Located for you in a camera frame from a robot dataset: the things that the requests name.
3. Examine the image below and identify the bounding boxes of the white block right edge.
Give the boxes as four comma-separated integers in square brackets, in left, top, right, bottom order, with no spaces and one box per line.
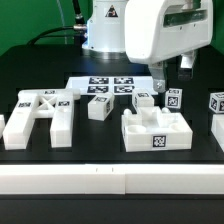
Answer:
[211,114,224,152]

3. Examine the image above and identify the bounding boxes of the white front rail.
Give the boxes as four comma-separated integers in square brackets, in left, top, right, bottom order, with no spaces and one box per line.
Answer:
[0,164,224,195]

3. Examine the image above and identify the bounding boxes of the white block edge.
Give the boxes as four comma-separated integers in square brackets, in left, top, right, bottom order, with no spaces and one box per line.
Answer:
[211,114,224,152]
[0,115,5,139]

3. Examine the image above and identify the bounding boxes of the white tagged cube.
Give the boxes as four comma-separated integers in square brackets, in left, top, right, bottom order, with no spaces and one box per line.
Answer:
[209,92,224,113]
[165,88,182,109]

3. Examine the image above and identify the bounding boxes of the black cable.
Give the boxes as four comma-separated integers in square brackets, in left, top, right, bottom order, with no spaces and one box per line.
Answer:
[27,0,88,46]

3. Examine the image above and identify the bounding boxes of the white chair seat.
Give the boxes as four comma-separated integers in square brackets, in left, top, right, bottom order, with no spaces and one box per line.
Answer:
[121,106,193,152]

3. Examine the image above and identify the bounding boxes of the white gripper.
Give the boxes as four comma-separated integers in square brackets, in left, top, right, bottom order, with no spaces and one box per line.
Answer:
[124,0,213,93]

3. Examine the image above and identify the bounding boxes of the white tagged cube right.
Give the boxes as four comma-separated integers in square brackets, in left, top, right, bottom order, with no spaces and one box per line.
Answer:
[209,92,224,113]

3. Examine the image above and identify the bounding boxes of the white chair back frame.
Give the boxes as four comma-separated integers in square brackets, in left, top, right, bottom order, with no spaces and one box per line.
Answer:
[3,89,81,150]

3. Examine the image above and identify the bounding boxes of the marker sheet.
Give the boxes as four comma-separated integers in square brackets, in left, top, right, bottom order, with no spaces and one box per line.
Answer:
[66,76,157,95]

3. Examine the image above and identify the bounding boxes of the white block left edge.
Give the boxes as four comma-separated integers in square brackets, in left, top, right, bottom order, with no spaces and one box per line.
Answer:
[0,115,5,139]

